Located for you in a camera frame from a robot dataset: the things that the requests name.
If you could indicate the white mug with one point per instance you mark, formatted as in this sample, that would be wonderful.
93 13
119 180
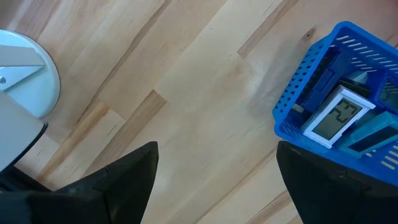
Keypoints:
25 93

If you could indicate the teal digital display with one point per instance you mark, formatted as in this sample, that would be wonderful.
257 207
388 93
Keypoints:
370 137

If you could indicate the navy blue digital display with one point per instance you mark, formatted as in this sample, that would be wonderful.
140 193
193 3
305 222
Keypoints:
323 84

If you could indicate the blue plastic slotted basket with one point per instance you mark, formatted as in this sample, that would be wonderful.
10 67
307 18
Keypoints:
298 81

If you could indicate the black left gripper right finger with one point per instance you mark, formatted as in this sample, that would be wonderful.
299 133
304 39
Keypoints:
326 193

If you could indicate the white digital display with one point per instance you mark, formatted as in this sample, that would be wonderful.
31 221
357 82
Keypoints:
337 116

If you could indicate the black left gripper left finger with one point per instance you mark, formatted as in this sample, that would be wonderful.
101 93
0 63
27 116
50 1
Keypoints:
118 189

